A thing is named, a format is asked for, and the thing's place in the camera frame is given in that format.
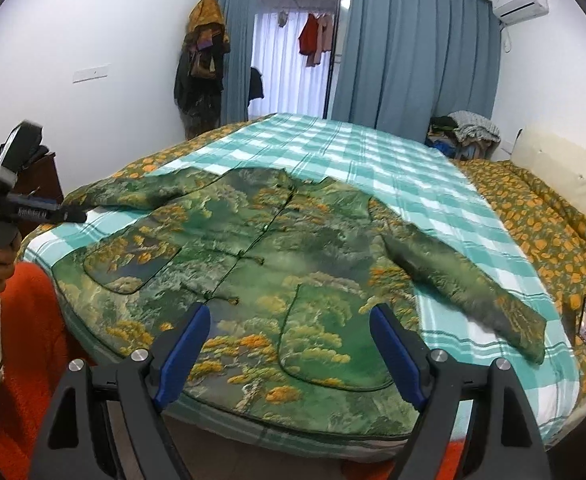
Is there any pink hanging garment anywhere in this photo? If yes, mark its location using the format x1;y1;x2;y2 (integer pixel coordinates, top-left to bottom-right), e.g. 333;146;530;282
305;14;335;67

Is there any narrow blue curtain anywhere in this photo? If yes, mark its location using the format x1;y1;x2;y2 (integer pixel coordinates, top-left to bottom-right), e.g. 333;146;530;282
210;0;262;127

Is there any person's orange clothing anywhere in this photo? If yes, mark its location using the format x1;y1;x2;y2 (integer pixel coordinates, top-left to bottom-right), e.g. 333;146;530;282
0;259;91;480

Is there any red hanging garment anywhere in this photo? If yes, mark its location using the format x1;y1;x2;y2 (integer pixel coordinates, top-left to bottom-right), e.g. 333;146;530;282
298;14;322;56

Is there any yellow hooded garment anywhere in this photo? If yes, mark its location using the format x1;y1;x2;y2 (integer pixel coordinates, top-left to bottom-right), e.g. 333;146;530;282
188;0;231;81

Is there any green landscape print jacket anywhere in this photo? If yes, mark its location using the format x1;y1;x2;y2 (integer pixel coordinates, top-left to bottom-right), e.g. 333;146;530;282
60;166;548;436

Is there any pile of folded clothes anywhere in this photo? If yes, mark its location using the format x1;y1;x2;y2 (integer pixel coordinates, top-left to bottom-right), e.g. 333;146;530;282
425;110;502;162

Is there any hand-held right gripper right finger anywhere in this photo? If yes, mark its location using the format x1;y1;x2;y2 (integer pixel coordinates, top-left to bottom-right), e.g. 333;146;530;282
368;302;560;480

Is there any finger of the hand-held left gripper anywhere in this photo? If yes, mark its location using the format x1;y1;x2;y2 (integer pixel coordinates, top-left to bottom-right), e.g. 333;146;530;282
10;199;88;224

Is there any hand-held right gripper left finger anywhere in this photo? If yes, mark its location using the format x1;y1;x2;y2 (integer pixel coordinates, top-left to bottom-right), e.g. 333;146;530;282
28;302;211;480

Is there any brown wooden nightstand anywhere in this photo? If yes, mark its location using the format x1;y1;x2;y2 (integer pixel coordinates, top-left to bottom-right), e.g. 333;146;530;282
20;152;65;217

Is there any small black hanging garment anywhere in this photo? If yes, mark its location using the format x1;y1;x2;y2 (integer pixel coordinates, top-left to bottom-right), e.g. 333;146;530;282
249;66;265;109

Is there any orange floral quilt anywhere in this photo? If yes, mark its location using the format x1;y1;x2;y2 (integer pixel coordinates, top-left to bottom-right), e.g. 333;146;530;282
66;120;586;442

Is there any white wall plate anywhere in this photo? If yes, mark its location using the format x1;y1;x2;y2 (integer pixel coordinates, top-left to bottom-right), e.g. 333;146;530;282
72;63;111;85

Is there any dark bag on wall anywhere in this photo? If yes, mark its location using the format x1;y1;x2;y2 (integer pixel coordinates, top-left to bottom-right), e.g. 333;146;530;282
174;52;225;139

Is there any green checked bed sheet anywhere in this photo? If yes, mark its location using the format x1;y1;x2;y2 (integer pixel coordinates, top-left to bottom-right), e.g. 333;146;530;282
20;112;581;457

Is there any wide blue curtain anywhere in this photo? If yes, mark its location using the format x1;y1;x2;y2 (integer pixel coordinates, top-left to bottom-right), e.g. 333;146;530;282
333;0;504;134

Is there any white sheer curtain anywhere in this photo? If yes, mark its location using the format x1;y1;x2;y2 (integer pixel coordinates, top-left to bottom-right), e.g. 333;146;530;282
249;0;342;120

